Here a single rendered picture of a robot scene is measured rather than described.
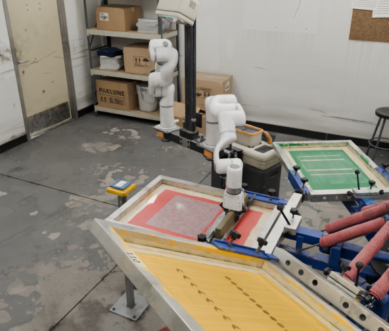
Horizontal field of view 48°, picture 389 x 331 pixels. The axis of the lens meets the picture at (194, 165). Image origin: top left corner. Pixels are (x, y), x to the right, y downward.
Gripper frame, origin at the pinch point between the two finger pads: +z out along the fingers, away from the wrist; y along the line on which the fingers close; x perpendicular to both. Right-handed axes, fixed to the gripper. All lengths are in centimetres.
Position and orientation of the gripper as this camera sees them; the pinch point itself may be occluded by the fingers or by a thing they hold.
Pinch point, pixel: (232, 217)
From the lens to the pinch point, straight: 223.8
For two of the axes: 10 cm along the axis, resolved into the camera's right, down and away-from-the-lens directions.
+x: -4.4, 3.9, -8.1
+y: -9.0, -1.9, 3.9
